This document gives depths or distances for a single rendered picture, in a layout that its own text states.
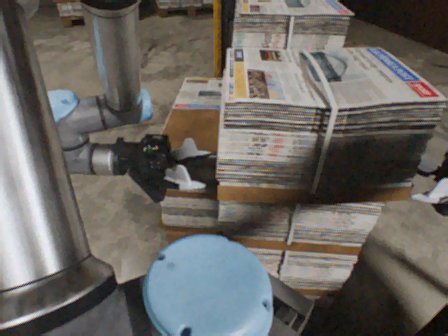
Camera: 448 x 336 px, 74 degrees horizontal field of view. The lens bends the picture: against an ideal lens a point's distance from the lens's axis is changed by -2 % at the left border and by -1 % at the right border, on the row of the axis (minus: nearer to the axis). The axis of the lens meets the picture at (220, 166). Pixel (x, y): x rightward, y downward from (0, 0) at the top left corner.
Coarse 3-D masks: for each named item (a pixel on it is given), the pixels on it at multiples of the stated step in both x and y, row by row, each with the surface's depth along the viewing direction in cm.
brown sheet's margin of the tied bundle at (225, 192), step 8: (224, 192) 61; (232, 192) 61; (240, 192) 61; (248, 192) 61; (256, 192) 60; (264, 192) 60; (272, 192) 60; (280, 192) 60; (288, 192) 60; (296, 192) 60; (232, 200) 62; (240, 200) 62; (248, 200) 62; (256, 200) 62; (264, 200) 62; (272, 200) 62; (280, 200) 62; (288, 200) 62
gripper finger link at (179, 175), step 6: (168, 168) 64; (180, 168) 61; (168, 174) 64; (174, 174) 63; (180, 174) 62; (186, 174) 62; (174, 180) 64; (180, 180) 63; (186, 180) 63; (180, 186) 63; (186, 186) 63; (192, 186) 63; (198, 186) 63; (204, 186) 63
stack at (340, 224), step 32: (224, 224) 75; (256, 224) 74; (288, 224) 74; (320, 224) 73; (352, 224) 72; (256, 256) 83; (288, 256) 82; (320, 256) 81; (352, 256) 80; (320, 288) 92; (320, 320) 105
